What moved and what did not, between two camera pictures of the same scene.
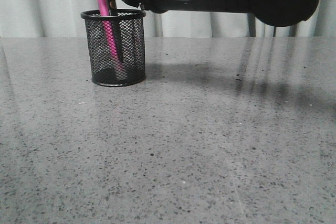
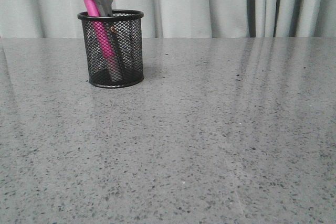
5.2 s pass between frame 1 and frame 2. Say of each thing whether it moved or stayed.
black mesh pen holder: stayed
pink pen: moved
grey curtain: stayed
